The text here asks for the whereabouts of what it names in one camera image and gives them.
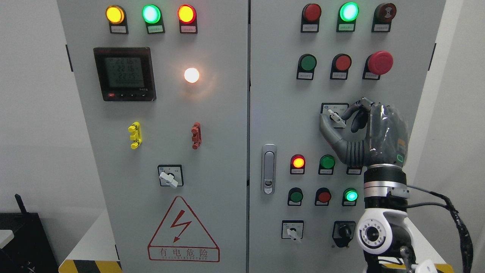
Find green push button upper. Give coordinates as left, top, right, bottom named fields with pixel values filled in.
left=296, top=53, right=317, bottom=80

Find red-orange indicator light top left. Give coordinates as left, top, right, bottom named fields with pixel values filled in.
left=177, top=4, right=198, bottom=33

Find green push button lower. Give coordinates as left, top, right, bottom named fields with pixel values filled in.
left=287, top=188, right=304, bottom=206

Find black box with antenna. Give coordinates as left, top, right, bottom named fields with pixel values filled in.
left=0, top=194, right=58, bottom=273

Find red push button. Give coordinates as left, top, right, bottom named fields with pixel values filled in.
left=330, top=53, right=352, bottom=80
left=314, top=188, right=332, bottom=206

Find silver door latch handle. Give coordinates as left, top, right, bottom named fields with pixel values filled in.
left=261, top=143, right=277, bottom=194

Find red emergency stop button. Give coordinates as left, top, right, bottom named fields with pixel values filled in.
left=362, top=50, right=394, bottom=80

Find green indicator light middle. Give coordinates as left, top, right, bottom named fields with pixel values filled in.
left=318, top=154, right=336, bottom=175

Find red terminal clip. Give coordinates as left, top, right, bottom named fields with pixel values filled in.
left=191, top=122, right=202, bottom=150

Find gray rotary switch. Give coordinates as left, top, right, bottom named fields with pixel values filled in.
left=321, top=102, right=349, bottom=129
left=281, top=220, right=304, bottom=243

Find gray electrical control cabinet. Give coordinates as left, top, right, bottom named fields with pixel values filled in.
left=57, top=0, right=446, bottom=273

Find gray robotic hand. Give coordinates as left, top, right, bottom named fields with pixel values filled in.
left=320, top=97, right=410, bottom=168

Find red indicator light top right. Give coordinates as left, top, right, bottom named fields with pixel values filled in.
left=301, top=3, right=322, bottom=33

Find gray rotary switch left door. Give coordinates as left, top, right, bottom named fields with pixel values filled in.
left=158, top=164, right=184, bottom=188

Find red electric danger warning sticker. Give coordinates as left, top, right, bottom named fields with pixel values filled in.
left=147, top=196, right=220, bottom=262

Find black digital power meter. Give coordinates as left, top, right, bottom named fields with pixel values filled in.
left=93, top=47, right=156, bottom=102

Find green indicator light top right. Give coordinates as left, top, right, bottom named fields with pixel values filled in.
left=336, top=2, right=359, bottom=32

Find green indicator light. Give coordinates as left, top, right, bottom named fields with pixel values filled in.
left=318, top=154, right=336, bottom=175
left=142, top=5, right=165, bottom=34
left=336, top=2, right=359, bottom=32

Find red push button lower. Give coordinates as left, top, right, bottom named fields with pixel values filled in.
left=314, top=188, right=332, bottom=206

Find black rotary knob switch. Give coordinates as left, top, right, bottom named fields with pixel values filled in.
left=332, top=221, right=356, bottom=248

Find white glowing lamp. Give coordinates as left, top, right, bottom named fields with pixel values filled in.
left=184, top=67, right=200, bottom=83

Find yellow terminal clip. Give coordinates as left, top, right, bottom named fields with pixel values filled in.
left=128, top=121, right=142, bottom=150

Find dark red buzzer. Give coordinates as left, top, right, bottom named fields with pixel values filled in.
left=371, top=2, right=397, bottom=33

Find lit red indicator light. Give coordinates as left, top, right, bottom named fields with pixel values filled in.
left=290, top=154, right=305, bottom=174

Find white platform hazard stripes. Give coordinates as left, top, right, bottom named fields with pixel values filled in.
left=58, top=210, right=454, bottom=273

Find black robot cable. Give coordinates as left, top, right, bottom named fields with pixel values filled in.
left=405, top=185, right=474, bottom=273

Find green indicator light top left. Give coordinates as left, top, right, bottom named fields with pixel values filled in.
left=142, top=5, right=165, bottom=34

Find lit green push button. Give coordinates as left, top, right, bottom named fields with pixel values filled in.
left=341, top=188, right=359, bottom=206

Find yellow indicator light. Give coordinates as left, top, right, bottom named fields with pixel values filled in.
left=105, top=5, right=128, bottom=35

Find red push button upper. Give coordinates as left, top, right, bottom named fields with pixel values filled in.
left=330, top=53, right=352, bottom=80

